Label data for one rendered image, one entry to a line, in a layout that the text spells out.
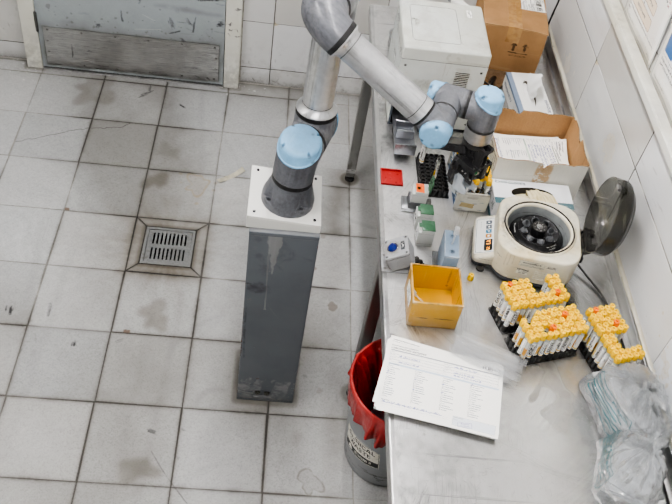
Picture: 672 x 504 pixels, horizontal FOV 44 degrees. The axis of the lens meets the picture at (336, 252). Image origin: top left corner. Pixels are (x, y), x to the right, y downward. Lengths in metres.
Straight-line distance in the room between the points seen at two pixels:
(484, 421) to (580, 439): 0.24
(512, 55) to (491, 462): 1.59
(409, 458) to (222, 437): 1.11
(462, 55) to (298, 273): 0.83
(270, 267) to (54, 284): 1.17
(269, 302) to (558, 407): 0.94
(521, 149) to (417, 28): 0.50
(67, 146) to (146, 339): 1.13
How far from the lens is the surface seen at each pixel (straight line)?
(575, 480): 2.10
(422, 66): 2.66
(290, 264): 2.46
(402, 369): 2.11
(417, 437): 2.03
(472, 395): 2.11
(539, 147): 2.76
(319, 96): 2.28
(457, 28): 2.75
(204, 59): 4.21
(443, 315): 2.18
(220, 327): 3.24
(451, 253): 2.27
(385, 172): 2.60
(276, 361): 2.85
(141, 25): 4.16
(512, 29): 3.07
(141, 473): 2.92
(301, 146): 2.24
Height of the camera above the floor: 2.59
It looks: 47 degrees down
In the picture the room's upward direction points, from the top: 11 degrees clockwise
